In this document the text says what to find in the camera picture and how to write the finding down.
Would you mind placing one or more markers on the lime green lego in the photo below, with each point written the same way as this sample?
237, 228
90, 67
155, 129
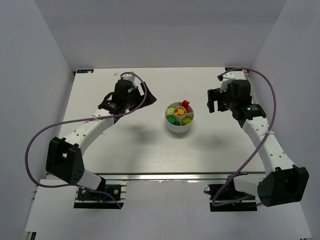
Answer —
186, 121

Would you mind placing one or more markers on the white round divided container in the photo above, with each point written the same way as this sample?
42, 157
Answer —
189, 113

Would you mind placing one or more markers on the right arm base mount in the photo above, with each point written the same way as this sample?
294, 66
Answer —
227, 195

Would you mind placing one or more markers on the blue label sticker left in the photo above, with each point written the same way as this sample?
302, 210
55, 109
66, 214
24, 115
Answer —
85, 71

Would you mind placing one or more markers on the red rectangular lego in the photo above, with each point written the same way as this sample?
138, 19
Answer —
185, 104

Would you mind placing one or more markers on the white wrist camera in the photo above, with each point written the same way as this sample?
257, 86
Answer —
129, 77
225, 79

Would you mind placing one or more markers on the pale green curved lego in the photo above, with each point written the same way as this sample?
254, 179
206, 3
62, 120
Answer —
170, 111

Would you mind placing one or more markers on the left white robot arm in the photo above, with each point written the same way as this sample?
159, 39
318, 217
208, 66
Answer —
65, 155

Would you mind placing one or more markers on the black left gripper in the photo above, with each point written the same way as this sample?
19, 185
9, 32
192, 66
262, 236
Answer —
141, 94

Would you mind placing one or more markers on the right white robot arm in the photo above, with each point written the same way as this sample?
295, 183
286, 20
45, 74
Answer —
284, 181

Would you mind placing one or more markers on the dark green lego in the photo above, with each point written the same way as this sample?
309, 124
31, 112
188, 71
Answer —
173, 121

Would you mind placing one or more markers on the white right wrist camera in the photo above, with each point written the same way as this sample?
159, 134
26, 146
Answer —
225, 79

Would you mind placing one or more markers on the aluminium table front rail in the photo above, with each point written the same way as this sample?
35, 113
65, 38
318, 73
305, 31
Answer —
185, 176

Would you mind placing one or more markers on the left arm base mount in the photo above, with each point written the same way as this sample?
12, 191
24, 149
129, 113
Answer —
111, 197

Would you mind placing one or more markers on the blue label sticker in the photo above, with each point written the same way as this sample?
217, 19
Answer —
232, 69
85, 71

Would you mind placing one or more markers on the orange yellow lego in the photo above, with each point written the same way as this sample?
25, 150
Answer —
180, 111

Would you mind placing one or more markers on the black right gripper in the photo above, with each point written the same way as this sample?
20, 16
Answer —
215, 99

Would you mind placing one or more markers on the blue label sticker right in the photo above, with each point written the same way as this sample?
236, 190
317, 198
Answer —
232, 69

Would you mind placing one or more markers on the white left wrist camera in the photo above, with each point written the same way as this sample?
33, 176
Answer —
129, 77

